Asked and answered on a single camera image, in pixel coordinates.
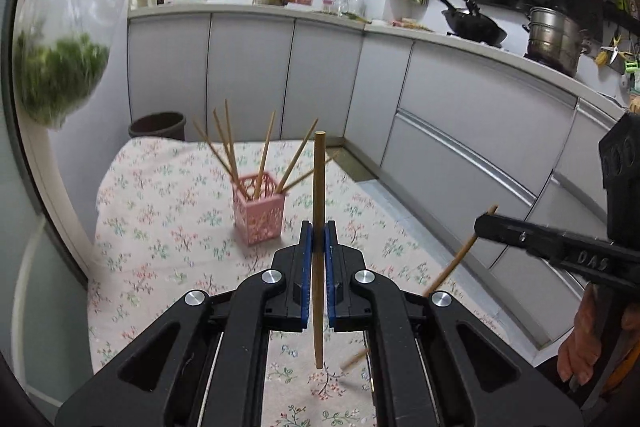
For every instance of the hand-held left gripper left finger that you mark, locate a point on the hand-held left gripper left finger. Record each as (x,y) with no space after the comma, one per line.
(307,267)

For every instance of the clear bag of greens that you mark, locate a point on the clear bag of greens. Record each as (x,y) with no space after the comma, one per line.
(60,72)

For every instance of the steel steamer pot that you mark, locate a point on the steel steamer pot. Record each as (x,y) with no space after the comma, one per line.
(555,39)

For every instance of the glass jars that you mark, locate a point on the glass jars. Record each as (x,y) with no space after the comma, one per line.
(350,4)

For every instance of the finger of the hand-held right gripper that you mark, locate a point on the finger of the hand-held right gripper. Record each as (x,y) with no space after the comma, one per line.
(560,247)

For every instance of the pink perforated chopstick holder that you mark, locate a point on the pink perforated chopstick holder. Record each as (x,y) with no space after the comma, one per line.
(257,219)

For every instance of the floral tablecloth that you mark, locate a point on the floral tablecloth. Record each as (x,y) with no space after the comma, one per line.
(165,227)

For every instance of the black wok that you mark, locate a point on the black wok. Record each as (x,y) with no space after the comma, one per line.
(472,24)

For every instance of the dark brown trash bin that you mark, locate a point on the dark brown trash bin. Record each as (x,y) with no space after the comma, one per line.
(157,126)

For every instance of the yellow scissors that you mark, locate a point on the yellow scissors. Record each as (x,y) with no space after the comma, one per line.
(612,54)

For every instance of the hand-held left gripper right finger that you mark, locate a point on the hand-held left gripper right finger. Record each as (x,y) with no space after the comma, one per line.
(330,267)

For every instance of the person's right hand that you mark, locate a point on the person's right hand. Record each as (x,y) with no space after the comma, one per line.
(580,337)

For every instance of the grey kitchen cabinets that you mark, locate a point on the grey kitchen cabinets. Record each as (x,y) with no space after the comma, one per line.
(450,117)

